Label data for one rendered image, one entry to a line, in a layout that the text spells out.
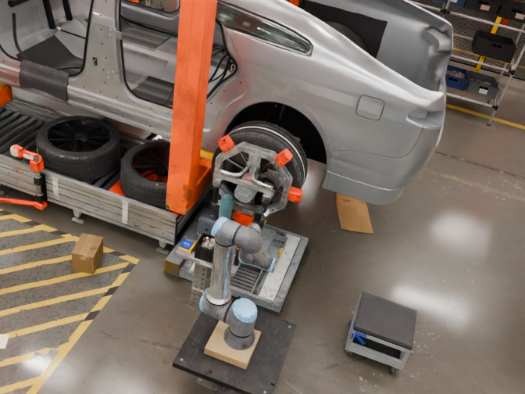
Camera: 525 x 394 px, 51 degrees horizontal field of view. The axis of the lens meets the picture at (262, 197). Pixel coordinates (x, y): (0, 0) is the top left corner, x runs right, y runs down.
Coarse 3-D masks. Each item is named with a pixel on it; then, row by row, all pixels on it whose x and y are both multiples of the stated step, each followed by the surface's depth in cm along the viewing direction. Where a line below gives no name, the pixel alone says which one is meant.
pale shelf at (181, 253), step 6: (192, 240) 385; (180, 252) 374; (186, 252) 375; (192, 252) 376; (186, 258) 373; (192, 258) 371; (234, 258) 378; (204, 264) 371; (210, 264) 369; (240, 264) 378; (234, 270) 368
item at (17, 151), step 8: (16, 152) 427; (24, 152) 426; (32, 152) 427; (32, 160) 417; (40, 160) 418; (32, 168) 419; (40, 168) 420; (0, 200) 440; (8, 200) 440; (16, 200) 442; (24, 200) 443; (40, 208) 441
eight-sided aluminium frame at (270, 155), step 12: (240, 144) 370; (228, 156) 374; (264, 156) 365; (276, 156) 366; (216, 168) 383; (276, 168) 367; (288, 180) 369; (228, 192) 397; (240, 204) 399; (276, 204) 389; (252, 216) 396
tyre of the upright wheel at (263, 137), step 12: (240, 132) 376; (252, 132) 373; (264, 132) 373; (276, 132) 376; (288, 132) 384; (252, 144) 373; (264, 144) 370; (276, 144) 368; (288, 144) 376; (300, 144) 387; (216, 156) 388; (300, 156) 381; (288, 168) 374; (300, 168) 379; (300, 180) 378; (288, 204) 391
